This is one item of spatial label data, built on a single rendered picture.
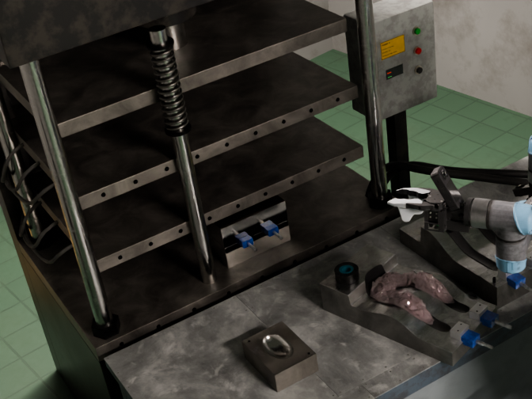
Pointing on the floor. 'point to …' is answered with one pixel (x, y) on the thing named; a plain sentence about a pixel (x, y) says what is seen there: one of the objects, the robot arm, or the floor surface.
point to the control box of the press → (397, 70)
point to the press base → (73, 350)
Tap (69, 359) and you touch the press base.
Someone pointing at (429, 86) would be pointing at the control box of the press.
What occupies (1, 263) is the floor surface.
